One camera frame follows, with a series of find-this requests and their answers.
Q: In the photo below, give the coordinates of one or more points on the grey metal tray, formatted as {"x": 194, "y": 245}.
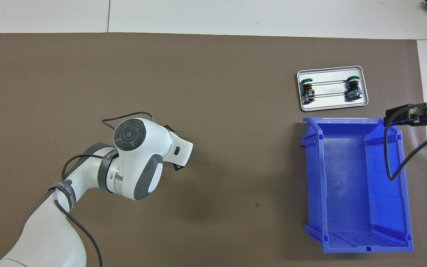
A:
{"x": 332, "y": 104}

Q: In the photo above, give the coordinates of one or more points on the blue plastic storage bin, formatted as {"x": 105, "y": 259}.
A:
{"x": 347, "y": 207}

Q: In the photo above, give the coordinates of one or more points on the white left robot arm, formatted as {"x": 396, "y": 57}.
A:
{"x": 143, "y": 159}

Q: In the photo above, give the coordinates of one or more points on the green push button yellow band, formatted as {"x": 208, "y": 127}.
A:
{"x": 308, "y": 92}

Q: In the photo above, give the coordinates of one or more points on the green push button blue body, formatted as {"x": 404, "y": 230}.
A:
{"x": 353, "y": 91}

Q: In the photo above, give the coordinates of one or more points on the brown table mat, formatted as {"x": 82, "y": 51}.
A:
{"x": 198, "y": 92}

